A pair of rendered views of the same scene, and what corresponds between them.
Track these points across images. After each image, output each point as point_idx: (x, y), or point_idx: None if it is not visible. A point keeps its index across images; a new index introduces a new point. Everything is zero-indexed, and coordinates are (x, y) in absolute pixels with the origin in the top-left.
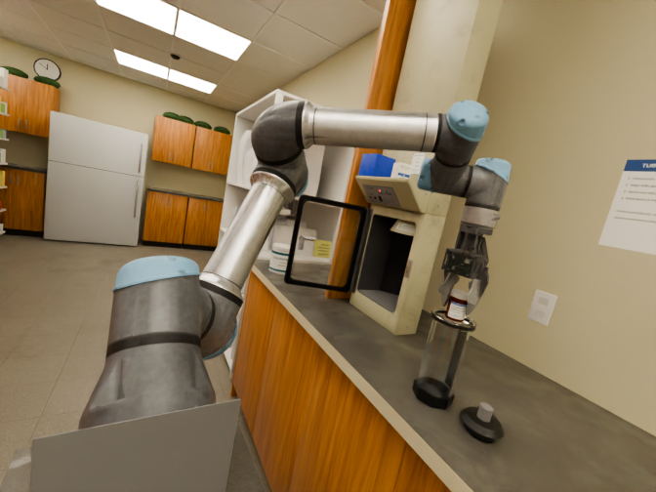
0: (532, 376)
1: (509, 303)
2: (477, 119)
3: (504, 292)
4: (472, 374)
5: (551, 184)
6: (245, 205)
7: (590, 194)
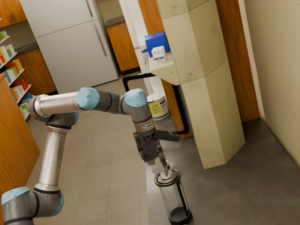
0: (297, 192)
1: (296, 126)
2: (83, 103)
3: (292, 116)
4: (235, 197)
5: (282, 19)
6: (45, 145)
7: (296, 33)
